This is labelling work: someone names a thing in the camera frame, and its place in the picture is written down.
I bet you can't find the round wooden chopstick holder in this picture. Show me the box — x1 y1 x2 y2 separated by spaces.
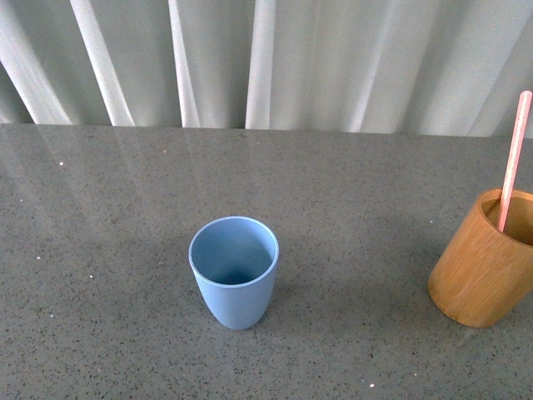
427 188 532 328

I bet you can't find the light blue plastic cup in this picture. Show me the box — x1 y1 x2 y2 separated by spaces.
188 216 280 330

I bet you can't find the white pleated curtain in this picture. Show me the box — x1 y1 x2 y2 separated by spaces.
1 1 532 137

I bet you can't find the pink chopstick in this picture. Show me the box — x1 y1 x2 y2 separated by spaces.
497 90 532 233

